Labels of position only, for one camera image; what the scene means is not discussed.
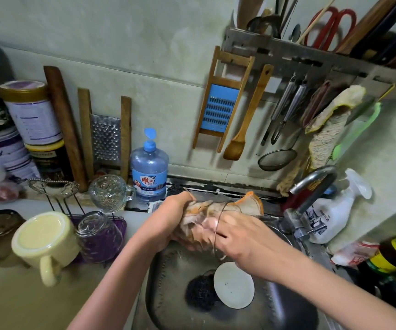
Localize wooden scoop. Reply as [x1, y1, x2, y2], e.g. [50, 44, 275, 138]
[236, 0, 266, 30]

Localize dark bottle with yellow label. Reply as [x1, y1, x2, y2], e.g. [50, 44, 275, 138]
[368, 232, 396, 274]

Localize person's left hand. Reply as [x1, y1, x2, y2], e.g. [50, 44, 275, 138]
[137, 191, 199, 255]

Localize dark metal ladle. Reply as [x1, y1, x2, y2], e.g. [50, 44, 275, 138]
[246, 15, 283, 37]

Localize white spray bottle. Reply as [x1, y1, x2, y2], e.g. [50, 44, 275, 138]
[304, 168, 374, 245]

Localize stainless steel sink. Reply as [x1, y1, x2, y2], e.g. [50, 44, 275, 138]
[132, 182, 350, 330]

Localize purple plastic tray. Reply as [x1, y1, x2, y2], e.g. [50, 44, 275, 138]
[64, 213, 128, 262]

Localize white plate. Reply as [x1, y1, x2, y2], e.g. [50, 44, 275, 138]
[213, 261, 256, 310]

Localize bamboo skewer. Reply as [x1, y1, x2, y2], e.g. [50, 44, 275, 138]
[297, 0, 340, 45]

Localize small clear glass cup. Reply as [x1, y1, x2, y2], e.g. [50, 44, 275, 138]
[88, 174, 136, 214]

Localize wooden framed metal grater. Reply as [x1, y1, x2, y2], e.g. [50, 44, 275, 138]
[77, 88, 133, 186]

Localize beige dish cloth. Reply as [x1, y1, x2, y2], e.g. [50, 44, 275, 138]
[174, 189, 265, 253]

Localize metal faucet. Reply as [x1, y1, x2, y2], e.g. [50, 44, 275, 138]
[282, 165, 338, 241]

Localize person's left forearm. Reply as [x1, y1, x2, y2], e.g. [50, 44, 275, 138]
[67, 237, 165, 330]

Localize person's right forearm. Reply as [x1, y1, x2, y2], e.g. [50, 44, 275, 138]
[280, 247, 396, 330]

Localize metal wire cup rack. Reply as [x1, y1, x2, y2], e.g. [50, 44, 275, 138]
[27, 176, 127, 265]

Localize wooden rolling pin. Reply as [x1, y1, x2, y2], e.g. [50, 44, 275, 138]
[43, 65, 89, 193]

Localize mesh strainer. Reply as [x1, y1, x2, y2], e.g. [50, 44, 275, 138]
[257, 79, 333, 172]

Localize bundle of dark chopsticks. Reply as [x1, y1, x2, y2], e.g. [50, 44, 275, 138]
[274, 0, 301, 39]

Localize small blue water bottle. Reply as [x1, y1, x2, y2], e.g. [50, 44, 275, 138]
[129, 127, 171, 202]

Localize wooden spatula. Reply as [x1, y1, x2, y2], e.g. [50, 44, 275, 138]
[223, 63, 276, 161]

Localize red container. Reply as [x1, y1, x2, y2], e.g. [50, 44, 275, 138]
[284, 185, 316, 212]

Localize stack of labelled tin cans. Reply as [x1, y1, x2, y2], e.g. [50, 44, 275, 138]
[0, 79, 72, 184]

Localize wall mounted metal utensil rack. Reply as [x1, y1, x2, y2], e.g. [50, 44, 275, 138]
[220, 27, 396, 100]

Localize wooden slicer with blue blade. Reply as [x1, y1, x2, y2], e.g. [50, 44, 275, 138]
[192, 46, 257, 154]

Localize metal peeler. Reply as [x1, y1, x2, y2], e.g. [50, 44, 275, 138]
[271, 77, 310, 146]
[260, 73, 298, 147]

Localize yellow mug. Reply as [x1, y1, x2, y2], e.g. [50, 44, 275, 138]
[11, 211, 81, 288]

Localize pink and white plastic bag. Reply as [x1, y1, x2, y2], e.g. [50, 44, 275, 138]
[330, 239, 381, 267]

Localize black wire scourer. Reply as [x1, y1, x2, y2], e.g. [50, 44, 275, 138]
[185, 271, 218, 314]

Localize person's right hand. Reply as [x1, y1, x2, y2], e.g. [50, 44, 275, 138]
[192, 211, 295, 282]

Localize red handled scissors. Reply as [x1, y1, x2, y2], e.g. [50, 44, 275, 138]
[302, 6, 358, 52]

